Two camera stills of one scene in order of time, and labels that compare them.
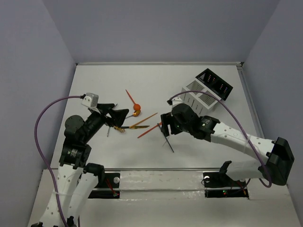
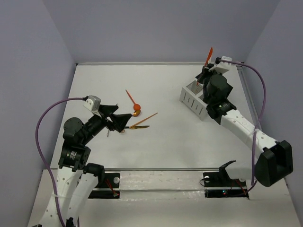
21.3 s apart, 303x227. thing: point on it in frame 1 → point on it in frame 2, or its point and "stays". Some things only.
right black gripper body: (176, 127) → (207, 74)
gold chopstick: (142, 120) stays
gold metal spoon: (135, 114) stays
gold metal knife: (135, 126) stays
